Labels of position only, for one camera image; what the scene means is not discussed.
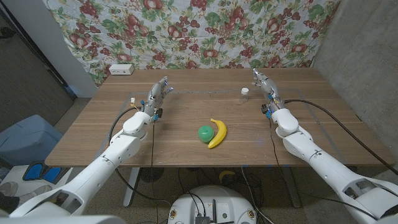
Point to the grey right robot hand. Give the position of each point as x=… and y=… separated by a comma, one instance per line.
x=269, y=87

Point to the white robot torso base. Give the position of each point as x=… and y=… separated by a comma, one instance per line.
x=214, y=199

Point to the white power strip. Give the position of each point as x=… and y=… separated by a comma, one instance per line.
x=121, y=69

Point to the white shoe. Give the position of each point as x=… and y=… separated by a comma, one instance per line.
x=7, y=189
x=35, y=192

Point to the floral fruit print backdrop cloth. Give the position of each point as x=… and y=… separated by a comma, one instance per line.
x=192, y=34

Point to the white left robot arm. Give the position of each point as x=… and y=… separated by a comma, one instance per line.
x=102, y=165

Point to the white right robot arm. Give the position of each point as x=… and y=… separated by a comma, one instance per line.
x=326, y=165

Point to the clear medicine bottle white cap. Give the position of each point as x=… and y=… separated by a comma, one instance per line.
x=244, y=96

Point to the round black floor fan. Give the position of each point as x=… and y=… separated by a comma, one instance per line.
x=151, y=174

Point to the blue plastic bin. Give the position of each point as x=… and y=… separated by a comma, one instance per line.
x=28, y=140

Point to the green toy ball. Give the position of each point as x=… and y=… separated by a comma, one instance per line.
x=206, y=133

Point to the white table leg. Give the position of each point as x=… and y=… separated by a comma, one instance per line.
x=131, y=186

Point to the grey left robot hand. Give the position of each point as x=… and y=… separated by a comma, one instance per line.
x=156, y=97

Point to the grey table leg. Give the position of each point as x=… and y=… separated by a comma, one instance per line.
x=292, y=189

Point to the yellow banana toy on floor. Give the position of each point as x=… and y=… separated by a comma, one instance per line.
x=226, y=174

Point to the dark brown door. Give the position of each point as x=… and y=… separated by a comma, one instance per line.
x=25, y=81

